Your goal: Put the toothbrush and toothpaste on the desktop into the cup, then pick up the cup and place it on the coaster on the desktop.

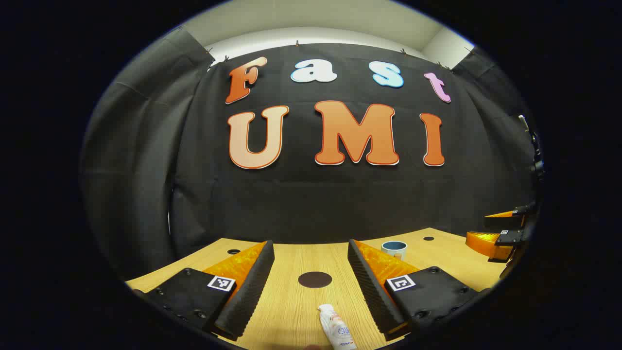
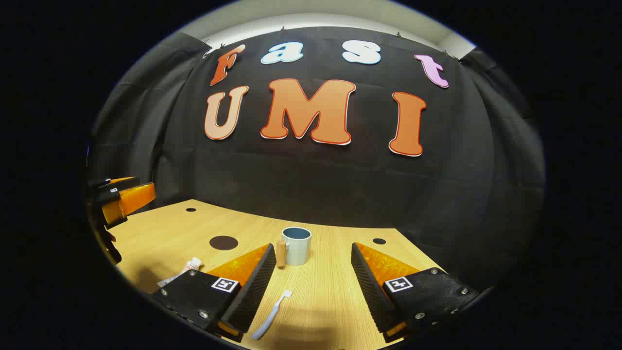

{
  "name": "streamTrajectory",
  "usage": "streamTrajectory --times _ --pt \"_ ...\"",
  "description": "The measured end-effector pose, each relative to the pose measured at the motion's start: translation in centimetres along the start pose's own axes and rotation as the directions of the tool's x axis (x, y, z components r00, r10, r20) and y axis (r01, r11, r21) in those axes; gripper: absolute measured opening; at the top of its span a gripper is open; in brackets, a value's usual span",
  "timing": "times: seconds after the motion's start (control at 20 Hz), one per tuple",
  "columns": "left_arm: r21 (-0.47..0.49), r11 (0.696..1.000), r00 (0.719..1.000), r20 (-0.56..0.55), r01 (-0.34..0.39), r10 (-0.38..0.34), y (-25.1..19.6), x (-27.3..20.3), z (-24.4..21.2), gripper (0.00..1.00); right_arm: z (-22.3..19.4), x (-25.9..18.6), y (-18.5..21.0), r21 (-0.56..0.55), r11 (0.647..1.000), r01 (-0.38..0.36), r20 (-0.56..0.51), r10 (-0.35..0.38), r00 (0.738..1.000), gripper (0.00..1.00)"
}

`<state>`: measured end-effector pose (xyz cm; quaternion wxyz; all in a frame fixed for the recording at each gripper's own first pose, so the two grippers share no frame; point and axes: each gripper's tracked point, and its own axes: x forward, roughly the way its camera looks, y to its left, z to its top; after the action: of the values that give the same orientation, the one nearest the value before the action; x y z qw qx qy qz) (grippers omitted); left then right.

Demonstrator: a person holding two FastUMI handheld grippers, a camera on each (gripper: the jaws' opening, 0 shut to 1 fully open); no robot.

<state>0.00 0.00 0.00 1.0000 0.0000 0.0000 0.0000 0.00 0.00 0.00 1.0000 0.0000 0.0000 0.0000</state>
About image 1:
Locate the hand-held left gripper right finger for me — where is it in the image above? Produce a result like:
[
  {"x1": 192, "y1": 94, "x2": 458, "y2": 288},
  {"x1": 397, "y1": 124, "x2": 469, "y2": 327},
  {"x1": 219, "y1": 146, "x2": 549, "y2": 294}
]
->
[{"x1": 347, "y1": 239, "x2": 482, "y2": 342}]

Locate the wooden desktop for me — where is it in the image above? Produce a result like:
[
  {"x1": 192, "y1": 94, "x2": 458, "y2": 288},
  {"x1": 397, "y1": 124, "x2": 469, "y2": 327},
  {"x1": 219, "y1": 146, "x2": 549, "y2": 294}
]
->
[{"x1": 124, "y1": 227, "x2": 508, "y2": 350}]

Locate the light blue cup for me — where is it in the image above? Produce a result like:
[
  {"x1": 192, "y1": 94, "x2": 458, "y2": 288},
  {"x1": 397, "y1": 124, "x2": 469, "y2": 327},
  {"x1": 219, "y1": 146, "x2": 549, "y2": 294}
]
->
[{"x1": 381, "y1": 241, "x2": 408, "y2": 261}]

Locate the dark brown round coaster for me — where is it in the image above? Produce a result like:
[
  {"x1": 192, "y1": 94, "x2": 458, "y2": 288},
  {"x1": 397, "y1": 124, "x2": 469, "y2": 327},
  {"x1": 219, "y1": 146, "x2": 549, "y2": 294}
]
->
[{"x1": 298, "y1": 271, "x2": 333, "y2": 289}]

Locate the black backdrop cloth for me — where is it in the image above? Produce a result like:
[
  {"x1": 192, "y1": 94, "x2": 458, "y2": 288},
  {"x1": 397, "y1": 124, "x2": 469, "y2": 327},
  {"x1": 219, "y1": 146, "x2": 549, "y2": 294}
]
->
[{"x1": 80, "y1": 27, "x2": 545, "y2": 280}]

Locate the white toothpaste tube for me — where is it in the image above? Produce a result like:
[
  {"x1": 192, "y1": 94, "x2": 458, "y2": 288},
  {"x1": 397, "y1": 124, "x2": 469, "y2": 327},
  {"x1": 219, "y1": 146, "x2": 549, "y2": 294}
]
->
[{"x1": 318, "y1": 304, "x2": 358, "y2": 350}]

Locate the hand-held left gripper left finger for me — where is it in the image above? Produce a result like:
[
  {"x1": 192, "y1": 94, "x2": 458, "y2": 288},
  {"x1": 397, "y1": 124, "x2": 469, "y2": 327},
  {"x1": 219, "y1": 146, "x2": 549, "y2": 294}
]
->
[{"x1": 131, "y1": 239, "x2": 276, "y2": 342}]

